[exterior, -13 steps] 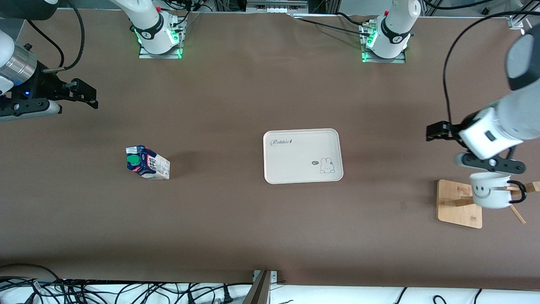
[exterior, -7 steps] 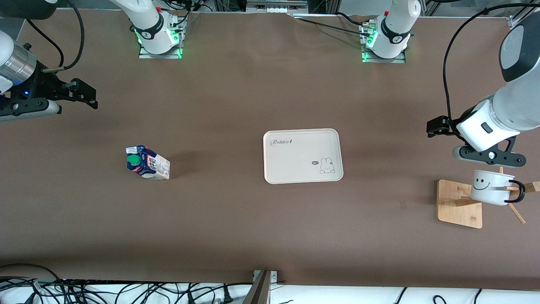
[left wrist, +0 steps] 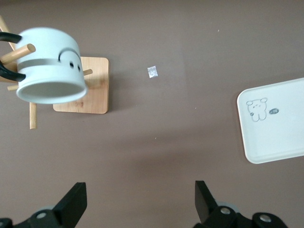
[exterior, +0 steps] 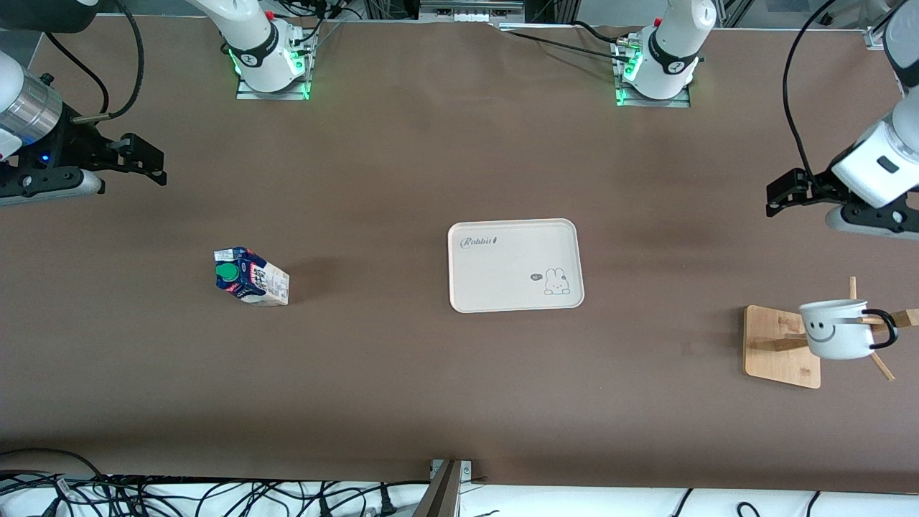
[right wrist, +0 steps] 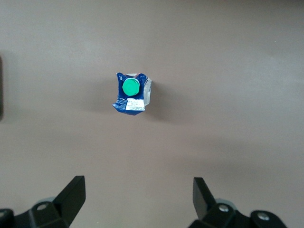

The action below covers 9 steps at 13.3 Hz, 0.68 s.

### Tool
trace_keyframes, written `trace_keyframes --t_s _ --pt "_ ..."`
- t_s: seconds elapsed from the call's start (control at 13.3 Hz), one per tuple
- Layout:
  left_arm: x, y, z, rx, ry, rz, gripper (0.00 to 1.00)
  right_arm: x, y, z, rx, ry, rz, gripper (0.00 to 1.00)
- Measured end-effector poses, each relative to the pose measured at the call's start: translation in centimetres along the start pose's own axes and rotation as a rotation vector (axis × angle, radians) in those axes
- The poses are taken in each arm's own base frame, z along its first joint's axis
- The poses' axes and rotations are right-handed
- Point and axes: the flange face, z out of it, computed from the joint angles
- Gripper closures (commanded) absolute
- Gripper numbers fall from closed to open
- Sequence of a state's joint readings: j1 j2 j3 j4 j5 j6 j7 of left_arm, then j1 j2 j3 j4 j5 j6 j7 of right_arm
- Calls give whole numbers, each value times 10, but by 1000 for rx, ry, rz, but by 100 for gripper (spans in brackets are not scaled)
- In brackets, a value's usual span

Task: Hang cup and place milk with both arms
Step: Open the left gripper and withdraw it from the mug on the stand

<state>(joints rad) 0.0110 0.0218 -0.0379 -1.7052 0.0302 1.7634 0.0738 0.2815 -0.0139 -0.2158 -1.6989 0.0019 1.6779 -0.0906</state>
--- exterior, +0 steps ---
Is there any white smiley mug black handle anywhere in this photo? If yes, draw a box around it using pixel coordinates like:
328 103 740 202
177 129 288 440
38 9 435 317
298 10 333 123
799 299 900 360

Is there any blue milk carton green cap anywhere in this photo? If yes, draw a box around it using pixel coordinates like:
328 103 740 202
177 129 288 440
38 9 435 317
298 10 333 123
213 247 290 307

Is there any wooden cup rack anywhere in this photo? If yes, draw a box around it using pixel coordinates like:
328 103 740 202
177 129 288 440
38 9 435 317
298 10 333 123
743 276 919 389

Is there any beige rabbit print tray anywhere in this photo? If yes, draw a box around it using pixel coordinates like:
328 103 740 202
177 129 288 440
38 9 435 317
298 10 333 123
448 218 585 314

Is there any white power strip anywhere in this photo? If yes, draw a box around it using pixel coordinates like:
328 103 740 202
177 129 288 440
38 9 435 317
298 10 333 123
419 0 526 27

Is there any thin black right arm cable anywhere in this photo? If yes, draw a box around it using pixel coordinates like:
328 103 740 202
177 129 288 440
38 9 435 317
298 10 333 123
45 32 110 116

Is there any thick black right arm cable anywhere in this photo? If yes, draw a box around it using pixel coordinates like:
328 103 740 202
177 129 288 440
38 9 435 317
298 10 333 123
70 0 146 123

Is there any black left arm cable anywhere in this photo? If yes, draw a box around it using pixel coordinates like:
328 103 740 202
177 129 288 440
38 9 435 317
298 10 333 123
783 0 841 189

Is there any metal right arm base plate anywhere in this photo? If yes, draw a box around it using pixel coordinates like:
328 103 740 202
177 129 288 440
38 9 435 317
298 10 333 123
235 22 312 101

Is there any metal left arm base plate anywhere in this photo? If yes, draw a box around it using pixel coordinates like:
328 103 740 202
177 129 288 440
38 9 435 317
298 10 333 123
612 39 692 108

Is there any thin black table cable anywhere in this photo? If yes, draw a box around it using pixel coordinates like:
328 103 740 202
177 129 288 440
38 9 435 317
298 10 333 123
492 22 636 65

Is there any aluminium profile with bracket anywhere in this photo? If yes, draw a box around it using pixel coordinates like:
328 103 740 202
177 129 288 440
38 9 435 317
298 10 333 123
413 458 473 517

